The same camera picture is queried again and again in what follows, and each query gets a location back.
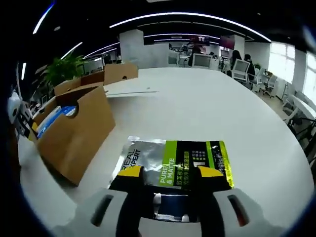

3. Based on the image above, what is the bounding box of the white table cable cover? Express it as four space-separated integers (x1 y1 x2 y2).
106 90 160 97

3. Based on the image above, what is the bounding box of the blue and white pack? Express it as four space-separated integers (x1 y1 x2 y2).
36 105 79 139

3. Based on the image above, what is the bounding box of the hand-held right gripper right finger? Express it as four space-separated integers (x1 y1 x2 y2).
195 165 266 237

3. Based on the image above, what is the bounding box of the red display screen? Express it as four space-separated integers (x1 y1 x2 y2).
190 35 210 47
219 36 237 49

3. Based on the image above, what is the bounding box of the silver green pouch soft item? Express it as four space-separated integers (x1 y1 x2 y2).
108 135 235 222

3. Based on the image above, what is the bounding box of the long curved ceiling light strip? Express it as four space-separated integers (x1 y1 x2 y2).
109 12 272 42

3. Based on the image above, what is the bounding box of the white monitor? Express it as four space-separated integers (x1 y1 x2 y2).
192 53 213 69

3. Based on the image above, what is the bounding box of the green plant in white pot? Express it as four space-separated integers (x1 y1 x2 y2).
39 55 87 87

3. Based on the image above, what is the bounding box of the brown cardboard shoe box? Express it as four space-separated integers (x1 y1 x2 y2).
29 63 139 187

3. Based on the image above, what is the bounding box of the group of white office chairs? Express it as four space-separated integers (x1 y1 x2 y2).
232 58 297 99

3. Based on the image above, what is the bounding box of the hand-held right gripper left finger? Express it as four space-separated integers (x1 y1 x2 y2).
71 165 145 237

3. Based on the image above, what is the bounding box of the black office chair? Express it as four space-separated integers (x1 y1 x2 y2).
286 116 316 163

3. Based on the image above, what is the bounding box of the white frosted desk partition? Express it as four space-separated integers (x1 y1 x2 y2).
138 44 171 69

